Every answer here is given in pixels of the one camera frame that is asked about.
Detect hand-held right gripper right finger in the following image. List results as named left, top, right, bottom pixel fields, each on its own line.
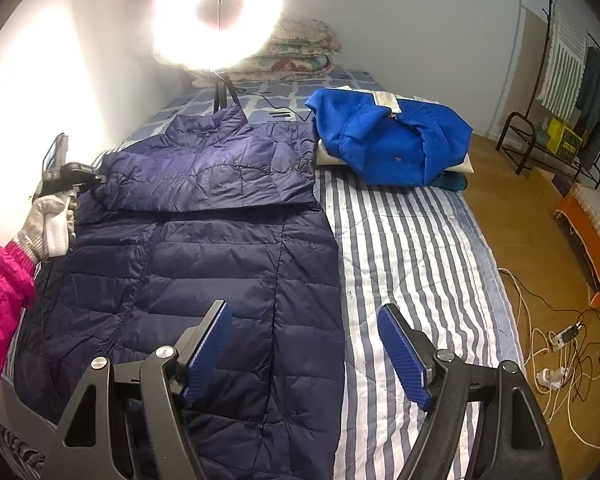
left=378, top=303, right=565, bottom=480

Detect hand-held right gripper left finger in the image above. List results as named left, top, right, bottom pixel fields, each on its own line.
left=44, top=300, right=234, bottom=480

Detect navy puffer jacket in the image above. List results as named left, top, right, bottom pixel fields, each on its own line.
left=12, top=105, right=347, bottom=480

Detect person's left forearm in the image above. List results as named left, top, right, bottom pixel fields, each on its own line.
left=0, top=240, right=37, bottom=418

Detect black metal clothes rack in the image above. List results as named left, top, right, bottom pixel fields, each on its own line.
left=495, top=0, right=600, bottom=189

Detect dark green hanging clothes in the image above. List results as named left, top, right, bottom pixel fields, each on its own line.
left=574, top=46, right=600, bottom=172

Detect person's left hand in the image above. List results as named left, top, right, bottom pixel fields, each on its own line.
left=12, top=191, right=79, bottom=264

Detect striped bed blanket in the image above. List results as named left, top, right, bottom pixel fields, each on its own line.
left=0, top=149, right=526, bottom=480

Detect black tripod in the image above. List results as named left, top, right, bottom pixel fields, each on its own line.
left=207, top=0, right=242, bottom=111

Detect white plug adapter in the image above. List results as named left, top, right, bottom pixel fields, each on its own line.
left=536, top=366, right=572, bottom=392

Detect teal folded cloth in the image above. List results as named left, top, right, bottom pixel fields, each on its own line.
left=431, top=170, right=469, bottom=194

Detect white pillow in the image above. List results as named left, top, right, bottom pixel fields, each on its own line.
left=314, top=139, right=476, bottom=177

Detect blue plaid bed sheet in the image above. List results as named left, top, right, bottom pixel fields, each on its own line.
left=130, top=66, right=387, bottom=137

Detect yellow plastic crate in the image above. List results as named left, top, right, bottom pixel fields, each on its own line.
left=546, top=116, right=582, bottom=154

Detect beige board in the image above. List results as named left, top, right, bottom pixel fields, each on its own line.
left=521, top=6, right=549, bottom=108

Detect green striped towel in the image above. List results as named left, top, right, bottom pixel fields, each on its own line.
left=536, top=0, right=589, bottom=112

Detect white power strip with cables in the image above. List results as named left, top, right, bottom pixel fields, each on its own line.
left=496, top=266, right=600, bottom=449

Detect black cable tangle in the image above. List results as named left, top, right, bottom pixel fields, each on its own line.
left=516, top=289, right=600, bottom=413

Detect black ring light cable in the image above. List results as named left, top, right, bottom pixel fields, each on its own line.
left=251, top=91, right=302, bottom=123

